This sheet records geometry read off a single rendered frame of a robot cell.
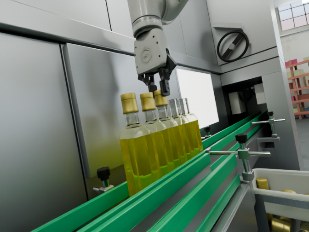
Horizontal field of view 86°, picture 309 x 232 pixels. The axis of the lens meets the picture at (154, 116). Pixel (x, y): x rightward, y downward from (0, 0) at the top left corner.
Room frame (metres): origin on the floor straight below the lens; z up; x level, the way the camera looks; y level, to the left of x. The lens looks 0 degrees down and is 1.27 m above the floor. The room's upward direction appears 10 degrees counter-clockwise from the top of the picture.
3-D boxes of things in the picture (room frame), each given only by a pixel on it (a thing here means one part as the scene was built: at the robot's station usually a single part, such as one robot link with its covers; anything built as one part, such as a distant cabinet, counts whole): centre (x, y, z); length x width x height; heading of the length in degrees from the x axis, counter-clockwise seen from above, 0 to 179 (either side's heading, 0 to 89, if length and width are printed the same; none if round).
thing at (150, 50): (0.46, -0.03, 1.45); 0.10 x 0.07 x 0.11; 49
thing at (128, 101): (0.37, 0.05, 1.31); 0.04 x 0.04 x 0.04
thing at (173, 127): (0.46, -0.03, 1.16); 0.06 x 0.06 x 0.21; 49
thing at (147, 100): (0.41, 0.01, 1.31); 0.04 x 0.04 x 0.04
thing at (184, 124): (0.50, -0.06, 1.16); 0.06 x 0.06 x 0.21; 48
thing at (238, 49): (1.18, -0.64, 1.66); 0.21 x 0.05 x 0.21; 48
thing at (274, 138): (0.95, -0.63, 1.07); 0.17 x 0.05 x 0.23; 48
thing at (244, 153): (0.48, -0.21, 1.12); 0.17 x 0.03 x 0.12; 48
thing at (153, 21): (0.46, -0.02, 1.51); 0.09 x 0.08 x 0.03; 49
